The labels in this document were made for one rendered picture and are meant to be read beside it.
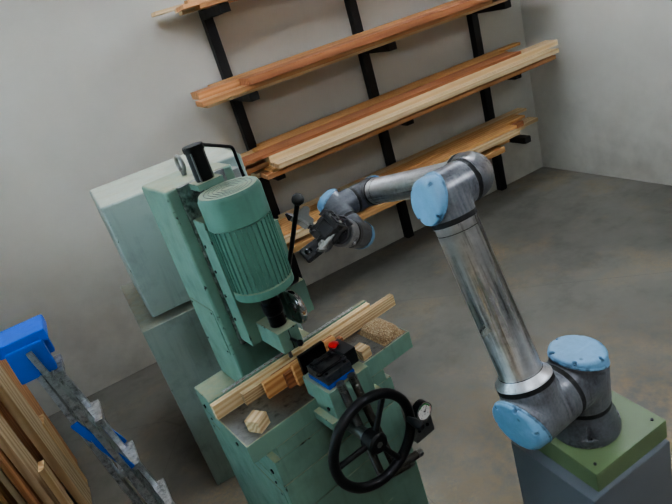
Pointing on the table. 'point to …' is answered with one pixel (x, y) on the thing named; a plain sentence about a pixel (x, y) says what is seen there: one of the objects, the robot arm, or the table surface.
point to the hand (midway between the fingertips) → (299, 233)
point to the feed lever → (294, 231)
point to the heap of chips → (380, 331)
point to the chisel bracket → (276, 337)
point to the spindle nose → (272, 308)
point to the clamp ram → (311, 355)
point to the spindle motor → (246, 238)
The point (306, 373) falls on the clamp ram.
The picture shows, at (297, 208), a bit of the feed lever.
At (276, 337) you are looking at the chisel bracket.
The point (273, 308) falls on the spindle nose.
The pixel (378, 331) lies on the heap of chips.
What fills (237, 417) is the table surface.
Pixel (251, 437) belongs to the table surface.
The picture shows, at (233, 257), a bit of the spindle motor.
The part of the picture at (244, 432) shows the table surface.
